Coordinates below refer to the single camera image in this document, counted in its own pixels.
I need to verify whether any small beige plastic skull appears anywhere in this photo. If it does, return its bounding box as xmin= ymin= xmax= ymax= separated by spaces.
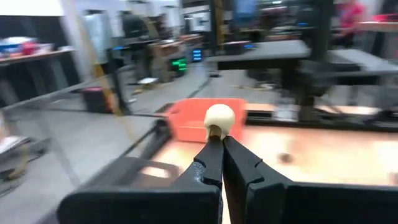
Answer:
xmin=203 ymin=103 xmax=236 ymax=141

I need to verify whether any dark grey translucent bin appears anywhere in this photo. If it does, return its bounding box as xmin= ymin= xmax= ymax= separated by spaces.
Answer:
xmin=80 ymin=155 xmax=184 ymax=194

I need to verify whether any person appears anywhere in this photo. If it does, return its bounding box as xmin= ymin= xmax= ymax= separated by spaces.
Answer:
xmin=334 ymin=0 xmax=366 ymax=38

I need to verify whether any cluttered workbench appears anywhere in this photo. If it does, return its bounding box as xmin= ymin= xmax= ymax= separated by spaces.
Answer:
xmin=0 ymin=36 xmax=78 ymax=106

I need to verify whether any grey desk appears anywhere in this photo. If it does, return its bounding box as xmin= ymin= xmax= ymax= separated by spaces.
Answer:
xmin=206 ymin=39 xmax=398 ymax=86

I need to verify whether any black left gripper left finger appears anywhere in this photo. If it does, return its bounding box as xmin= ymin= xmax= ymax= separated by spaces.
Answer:
xmin=172 ymin=136 xmax=224 ymax=191

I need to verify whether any yellow cable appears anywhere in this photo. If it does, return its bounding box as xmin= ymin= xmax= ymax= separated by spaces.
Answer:
xmin=90 ymin=55 xmax=137 ymax=147

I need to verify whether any computer with green lights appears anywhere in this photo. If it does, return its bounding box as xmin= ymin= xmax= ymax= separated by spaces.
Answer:
xmin=169 ymin=55 xmax=189 ymax=75

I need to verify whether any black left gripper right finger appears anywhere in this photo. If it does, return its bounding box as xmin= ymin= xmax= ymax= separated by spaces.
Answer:
xmin=223 ymin=135 xmax=293 ymax=224

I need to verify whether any orange plastic bin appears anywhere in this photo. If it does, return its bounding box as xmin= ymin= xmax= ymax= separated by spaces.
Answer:
xmin=166 ymin=98 xmax=248 ymax=144

